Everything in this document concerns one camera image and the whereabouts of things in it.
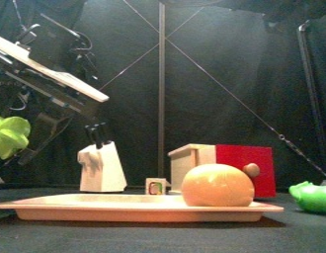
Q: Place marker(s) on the wooden box with red drawer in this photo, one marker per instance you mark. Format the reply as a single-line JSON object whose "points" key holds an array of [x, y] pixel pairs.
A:
{"points": [[243, 158]]}

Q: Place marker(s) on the yellow-green toy starfruit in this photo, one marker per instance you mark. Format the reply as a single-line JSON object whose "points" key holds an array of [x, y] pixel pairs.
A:
{"points": [[9, 135]]}

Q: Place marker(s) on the green toy vegetable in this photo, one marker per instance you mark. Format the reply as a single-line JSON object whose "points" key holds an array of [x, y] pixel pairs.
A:
{"points": [[312, 197]]}

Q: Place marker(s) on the black frame post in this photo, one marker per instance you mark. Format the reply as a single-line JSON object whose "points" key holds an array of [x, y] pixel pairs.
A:
{"points": [[310, 92]]}

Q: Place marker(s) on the vertical metal frame pole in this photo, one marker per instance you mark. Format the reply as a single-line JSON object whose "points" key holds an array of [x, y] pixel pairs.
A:
{"points": [[161, 92]]}

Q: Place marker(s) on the small wooden shape cube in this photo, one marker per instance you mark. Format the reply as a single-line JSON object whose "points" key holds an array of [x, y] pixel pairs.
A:
{"points": [[156, 186]]}

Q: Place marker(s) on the white knife block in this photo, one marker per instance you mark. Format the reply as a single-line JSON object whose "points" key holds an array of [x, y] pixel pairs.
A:
{"points": [[100, 171]]}

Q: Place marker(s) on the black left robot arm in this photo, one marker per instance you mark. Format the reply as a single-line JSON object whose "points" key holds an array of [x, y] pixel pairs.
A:
{"points": [[51, 42]]}

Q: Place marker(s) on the beige round toy food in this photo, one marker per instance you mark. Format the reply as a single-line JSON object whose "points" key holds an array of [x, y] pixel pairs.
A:
{"points": [[218, 186]]}

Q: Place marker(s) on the pink rectangular plate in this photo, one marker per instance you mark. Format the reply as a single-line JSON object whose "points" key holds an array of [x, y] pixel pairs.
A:
{"points": [[125, 206]]}

